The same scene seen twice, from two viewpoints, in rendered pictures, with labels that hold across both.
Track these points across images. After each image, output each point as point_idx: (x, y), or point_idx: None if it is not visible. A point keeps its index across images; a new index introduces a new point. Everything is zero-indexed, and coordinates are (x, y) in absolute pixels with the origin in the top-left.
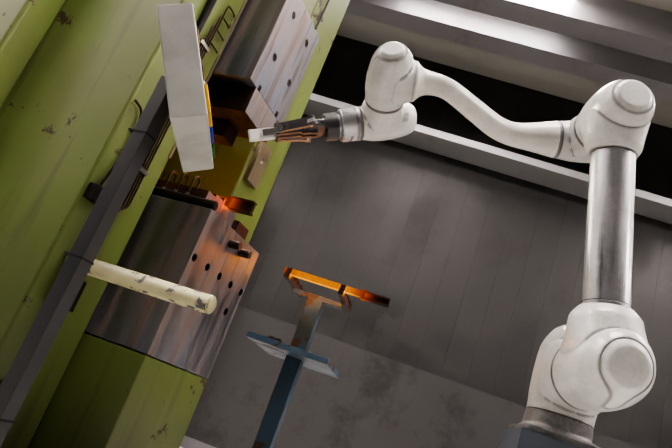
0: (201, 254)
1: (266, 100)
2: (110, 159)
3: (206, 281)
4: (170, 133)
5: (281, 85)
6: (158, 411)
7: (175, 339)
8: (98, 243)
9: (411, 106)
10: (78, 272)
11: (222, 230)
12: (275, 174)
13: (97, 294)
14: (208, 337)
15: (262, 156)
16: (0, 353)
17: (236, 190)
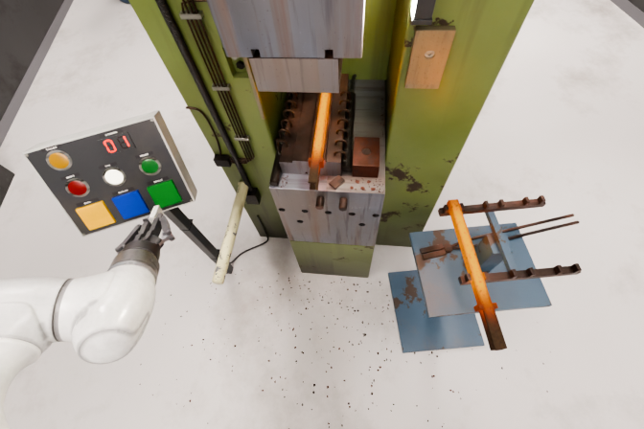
0: (287, 207)
1: (286, 56)
2: (214, 140)
3: (312, 215)
4: (245, 103)
5: (303, 11)
6: (329, 254)
7: (310, 236)
8: (180, 225)
9: (73, 346)
10: (185, 233)
11: (299, 193)
12: (505, 41)
13: None
14: (351, 234)
15: (425, 50)
16: (246, 210)
17: (399, 99)
